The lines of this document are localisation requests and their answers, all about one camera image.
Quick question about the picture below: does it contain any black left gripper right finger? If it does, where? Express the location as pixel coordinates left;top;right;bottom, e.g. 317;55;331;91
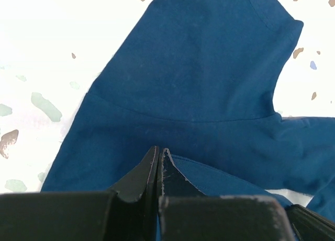
158;148;295;241

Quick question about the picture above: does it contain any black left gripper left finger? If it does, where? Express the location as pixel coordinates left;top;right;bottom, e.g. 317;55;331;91
1;146;159;240

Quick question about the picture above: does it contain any navy blue printed t-shirt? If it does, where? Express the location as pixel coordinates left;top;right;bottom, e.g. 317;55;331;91
42;0;334;220

